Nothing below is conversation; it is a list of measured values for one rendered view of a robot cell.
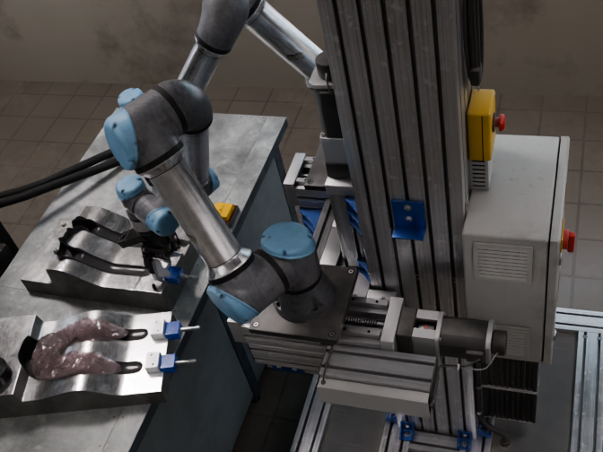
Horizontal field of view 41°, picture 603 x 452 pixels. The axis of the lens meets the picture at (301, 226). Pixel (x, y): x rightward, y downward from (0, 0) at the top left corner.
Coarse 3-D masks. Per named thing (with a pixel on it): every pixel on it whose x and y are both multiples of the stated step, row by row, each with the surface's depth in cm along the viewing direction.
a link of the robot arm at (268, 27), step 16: (256, 0) 201; (256, 16) 204; (272, 16) 206; (256, 32) 208; (272, 32) 208; (288, 32) 210; (272, 48) 213; (288, 48) 211; (304, 48) 213; (304, 64) 215
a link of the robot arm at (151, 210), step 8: (136, 200) 202; (144, 200) 201; (152, 200) 201; (160, 200) 200; (136, 208) 202; (144, 208) 200; (152, 208) 199; (160, 208) 198; (168, 208) 199; (136, 216) 203; (144, 216) 200; (152, 216) 198; (160, 216) 197; (168, 216) 198; (144, 224) 202; (152, 224) 198; (160, 224) 197; (168, 224) 199; (176, 224) 201; (160, 232) 199; (168, 232) 200
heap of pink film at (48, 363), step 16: (80, 320) 220; (96, 320) 222; (48, 336) 223; (64, 336) 221; (80, 336) 219; (96, 336) 219; (112, 336) 220; (32, 352) 220; (48, 352) 218; (80, 352) 214; (96, 352) 214; (32, 368) 218; (48, 368) 215; (64, 368) 213; (80, 368) 211; (96, 368) 212; (112, 368) 214
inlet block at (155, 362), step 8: (152, 352) 214; (160, 352) 214; (152, 360) 212; (160, 360) 213; (168, 360) 213; (176, 360) 214; (184, 360) 213; (192, 360) 212; (144, 368) 211; (152, 368) 211; (160, 368) 211; (168, 368) 211; (176, 368) 213
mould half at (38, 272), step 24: (96, 216) 248; (120, 216) 250; (48, 240) 255; (72, 240) 242; (96, 240) 242; (48, 264) 237; (72, 264) 236; (192, 264) 243; (48, 288) 244; (72, 288) 240; (96, 288) 235; (120, 288) 231; (144, 288) 229; (168, 288) 230
